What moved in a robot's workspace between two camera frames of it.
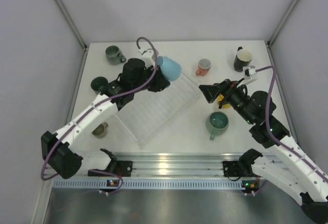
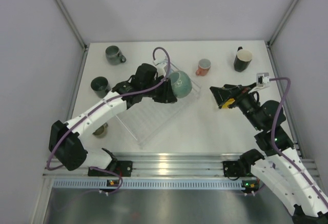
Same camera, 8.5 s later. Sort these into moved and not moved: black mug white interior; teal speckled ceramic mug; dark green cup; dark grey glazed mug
Moved: teal speckled ceramic mug
Not moved: black mug white interior; dark grey glazed mug; dark green cup
